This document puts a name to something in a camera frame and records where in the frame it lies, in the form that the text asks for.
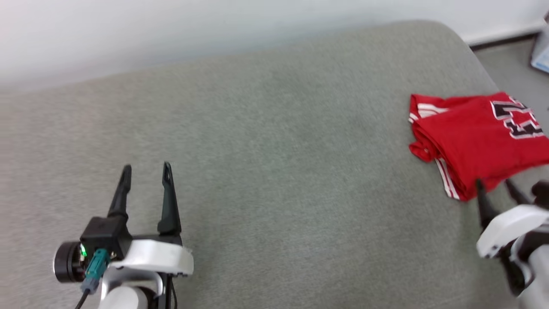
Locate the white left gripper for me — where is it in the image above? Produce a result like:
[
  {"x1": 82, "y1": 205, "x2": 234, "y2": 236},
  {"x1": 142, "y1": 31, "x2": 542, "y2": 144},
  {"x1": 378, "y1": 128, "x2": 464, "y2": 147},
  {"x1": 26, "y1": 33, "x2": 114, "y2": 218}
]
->
[{"x1": 107, "y1": 161, "x2": 194, "y2": 276}]

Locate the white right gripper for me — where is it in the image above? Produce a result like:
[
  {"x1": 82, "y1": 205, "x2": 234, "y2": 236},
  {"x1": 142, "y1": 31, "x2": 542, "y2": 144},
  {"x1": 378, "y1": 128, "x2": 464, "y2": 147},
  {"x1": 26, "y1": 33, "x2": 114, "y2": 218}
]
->
[{"x1": 475, "y1": 179, "x2": 549, "y2": 259}]

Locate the red and white basketball jersey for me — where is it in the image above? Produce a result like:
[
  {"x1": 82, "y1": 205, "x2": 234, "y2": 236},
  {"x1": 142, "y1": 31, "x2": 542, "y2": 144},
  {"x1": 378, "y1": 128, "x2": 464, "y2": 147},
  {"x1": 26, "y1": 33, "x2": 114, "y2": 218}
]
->
[{"x1": 408, "y1": 91, "x2": 549, "y2": 202}]

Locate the white cardboard box blue label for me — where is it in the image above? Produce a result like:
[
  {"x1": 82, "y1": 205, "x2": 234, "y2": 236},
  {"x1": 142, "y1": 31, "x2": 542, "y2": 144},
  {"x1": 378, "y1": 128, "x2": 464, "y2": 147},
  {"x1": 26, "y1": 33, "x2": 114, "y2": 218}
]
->
[{"x1": 530, "y1": 12, "x2": 549, "y2": 74}]

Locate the teal left camera cable connector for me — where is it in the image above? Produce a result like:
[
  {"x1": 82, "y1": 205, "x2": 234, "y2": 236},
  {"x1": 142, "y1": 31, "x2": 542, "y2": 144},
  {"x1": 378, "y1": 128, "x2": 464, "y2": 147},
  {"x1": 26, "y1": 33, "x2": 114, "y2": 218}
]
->
[{"x1": 81, "y1": 248, "x2": 111, "y2": 294}]

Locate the thin black left gripper cable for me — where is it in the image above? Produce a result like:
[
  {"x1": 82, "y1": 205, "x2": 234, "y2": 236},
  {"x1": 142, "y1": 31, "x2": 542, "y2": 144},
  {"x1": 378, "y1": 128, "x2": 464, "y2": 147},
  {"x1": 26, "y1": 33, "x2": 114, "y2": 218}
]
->
[{"x1": 165, "y1": 275, "x2": 178, "y2": 309}]

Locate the thin black left camera cable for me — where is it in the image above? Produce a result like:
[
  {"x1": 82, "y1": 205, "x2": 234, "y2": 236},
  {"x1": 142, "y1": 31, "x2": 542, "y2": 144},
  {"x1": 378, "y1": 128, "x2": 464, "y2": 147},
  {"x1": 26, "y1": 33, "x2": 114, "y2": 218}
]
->
[{"x1": 75, "y1": 288, "x2": 92, "y2": 309}]

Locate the white wall baseboard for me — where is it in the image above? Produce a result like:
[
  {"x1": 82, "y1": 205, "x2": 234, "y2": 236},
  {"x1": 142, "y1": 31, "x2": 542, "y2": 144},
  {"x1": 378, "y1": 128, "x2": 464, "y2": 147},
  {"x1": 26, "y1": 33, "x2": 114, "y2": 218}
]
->
[{"x1": 467, "y1": 24, "x2": 547, "y2": 48}]

